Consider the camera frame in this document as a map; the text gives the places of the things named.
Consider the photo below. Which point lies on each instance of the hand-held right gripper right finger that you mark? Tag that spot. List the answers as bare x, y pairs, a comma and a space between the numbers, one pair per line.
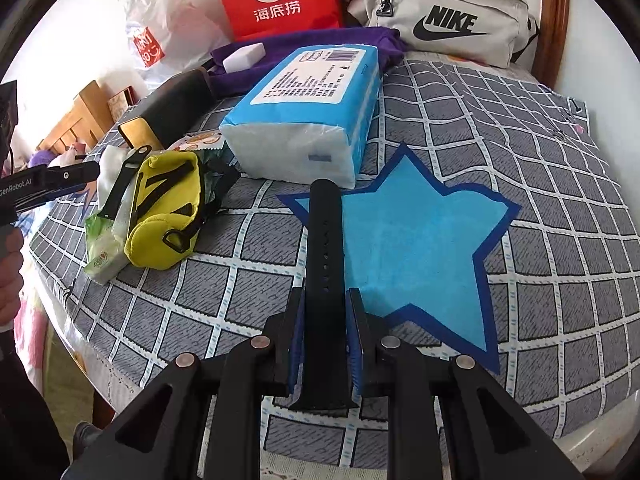
356, 346

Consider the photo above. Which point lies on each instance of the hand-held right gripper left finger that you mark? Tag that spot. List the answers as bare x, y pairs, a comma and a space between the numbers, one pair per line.
298, 341

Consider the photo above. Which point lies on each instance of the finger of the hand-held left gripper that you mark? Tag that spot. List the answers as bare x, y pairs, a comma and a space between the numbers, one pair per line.
80, 172

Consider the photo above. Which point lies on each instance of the small green tissue pack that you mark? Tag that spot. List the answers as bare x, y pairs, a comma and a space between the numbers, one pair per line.
102, 255

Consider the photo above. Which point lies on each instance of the person's left forearm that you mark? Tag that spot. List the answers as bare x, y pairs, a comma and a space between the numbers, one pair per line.
25, 410

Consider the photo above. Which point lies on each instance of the person's left hand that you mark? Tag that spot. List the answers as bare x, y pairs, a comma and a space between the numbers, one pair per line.
10, 280

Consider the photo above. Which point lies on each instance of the wooden furniture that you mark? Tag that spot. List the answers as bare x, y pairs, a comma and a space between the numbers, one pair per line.
75, 120

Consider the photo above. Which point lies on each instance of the black and brown case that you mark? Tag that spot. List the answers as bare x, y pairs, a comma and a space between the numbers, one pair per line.
170, 105

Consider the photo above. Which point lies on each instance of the blue star mat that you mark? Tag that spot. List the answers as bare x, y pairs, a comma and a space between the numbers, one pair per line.
425, 250

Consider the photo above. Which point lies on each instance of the white plastic bag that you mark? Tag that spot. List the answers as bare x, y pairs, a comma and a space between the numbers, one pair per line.
165, 20

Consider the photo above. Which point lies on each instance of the white block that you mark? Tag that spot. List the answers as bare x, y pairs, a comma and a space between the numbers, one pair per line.
243, 57

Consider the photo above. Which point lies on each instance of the blue tissue pack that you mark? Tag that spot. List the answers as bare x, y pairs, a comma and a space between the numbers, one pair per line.
300, 125

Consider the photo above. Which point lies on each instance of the purple towel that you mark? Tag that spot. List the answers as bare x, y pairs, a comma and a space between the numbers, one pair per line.
385, 45

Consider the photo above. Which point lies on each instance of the wooden headboard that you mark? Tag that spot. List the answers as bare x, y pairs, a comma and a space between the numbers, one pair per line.
552, 20

